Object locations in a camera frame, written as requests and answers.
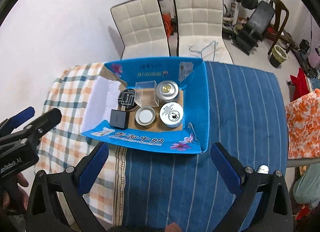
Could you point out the left white padded chair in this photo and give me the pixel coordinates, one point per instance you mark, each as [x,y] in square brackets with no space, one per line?
[141,28]

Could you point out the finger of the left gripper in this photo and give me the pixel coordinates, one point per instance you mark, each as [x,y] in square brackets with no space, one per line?
[8,125]
[41,125]

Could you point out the blue striped cloth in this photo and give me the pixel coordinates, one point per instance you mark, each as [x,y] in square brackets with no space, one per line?
[247,117]

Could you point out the white padded chair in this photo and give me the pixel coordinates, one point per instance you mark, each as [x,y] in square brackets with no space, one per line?
[141,28]
[200,20]

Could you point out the white round tin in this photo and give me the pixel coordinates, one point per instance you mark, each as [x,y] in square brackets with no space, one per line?
[171,114]

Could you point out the blue cardboard box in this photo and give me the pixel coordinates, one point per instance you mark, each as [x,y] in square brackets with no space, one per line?
[191,137]

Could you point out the person's left hand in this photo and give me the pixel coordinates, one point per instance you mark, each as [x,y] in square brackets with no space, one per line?
[12,193]

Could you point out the green waste bin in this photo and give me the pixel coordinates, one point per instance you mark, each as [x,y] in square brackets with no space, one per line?
[277,56]

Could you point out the red cloth item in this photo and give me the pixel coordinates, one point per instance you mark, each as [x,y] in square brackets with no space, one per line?
[300,84]

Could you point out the white earbuds case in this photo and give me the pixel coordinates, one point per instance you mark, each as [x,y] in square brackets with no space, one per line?
[263,169]

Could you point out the wire clothes hangers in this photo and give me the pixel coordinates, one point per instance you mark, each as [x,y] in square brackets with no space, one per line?
[206,50]

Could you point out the black weight bench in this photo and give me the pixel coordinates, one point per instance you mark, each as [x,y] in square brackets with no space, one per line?
[253,29]

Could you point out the right white padded chair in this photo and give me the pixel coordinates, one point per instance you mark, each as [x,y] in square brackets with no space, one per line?
[200,20]

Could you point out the clear acrylic cube box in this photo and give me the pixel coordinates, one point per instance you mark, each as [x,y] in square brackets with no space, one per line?
[146,94]

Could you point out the orange floral cushion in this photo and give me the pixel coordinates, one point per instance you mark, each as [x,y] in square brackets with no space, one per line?
[303,119]

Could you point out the silver tin gold lid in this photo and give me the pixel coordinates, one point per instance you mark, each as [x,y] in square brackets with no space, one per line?
[167,91]

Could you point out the plaid checked cloth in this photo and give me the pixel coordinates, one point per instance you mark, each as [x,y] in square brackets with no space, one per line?
[64,145]

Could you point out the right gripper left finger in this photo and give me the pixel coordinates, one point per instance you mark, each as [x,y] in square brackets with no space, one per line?
[44,208]

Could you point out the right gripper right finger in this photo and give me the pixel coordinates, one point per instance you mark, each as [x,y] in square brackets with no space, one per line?
[273,212]

